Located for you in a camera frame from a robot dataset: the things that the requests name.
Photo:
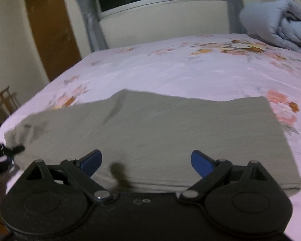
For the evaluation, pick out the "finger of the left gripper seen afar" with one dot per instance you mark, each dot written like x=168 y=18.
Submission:
x=13 y=151

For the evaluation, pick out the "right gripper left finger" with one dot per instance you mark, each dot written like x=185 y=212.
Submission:
x=79 y=172

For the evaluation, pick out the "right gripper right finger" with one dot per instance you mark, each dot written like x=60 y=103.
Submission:
x=213 y=173

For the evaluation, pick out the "grey-green pants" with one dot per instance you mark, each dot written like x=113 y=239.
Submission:
x=147 y=139

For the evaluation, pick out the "pink floral bed sheet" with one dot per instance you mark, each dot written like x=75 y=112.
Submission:
x=217 y=67

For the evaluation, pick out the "brown wooden door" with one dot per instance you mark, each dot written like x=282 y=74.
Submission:
x=53 y=35

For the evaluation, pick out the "rolled light blue blanket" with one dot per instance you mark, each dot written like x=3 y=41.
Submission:
x=277 y=23

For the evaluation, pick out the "grey right curtain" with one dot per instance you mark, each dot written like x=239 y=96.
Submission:
x=234 y=7

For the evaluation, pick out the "grey curtain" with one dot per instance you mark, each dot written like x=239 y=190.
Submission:
x=89 y=12
x=234 y=7

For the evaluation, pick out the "grey left curtain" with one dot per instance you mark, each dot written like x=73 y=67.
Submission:
x=89 y=12

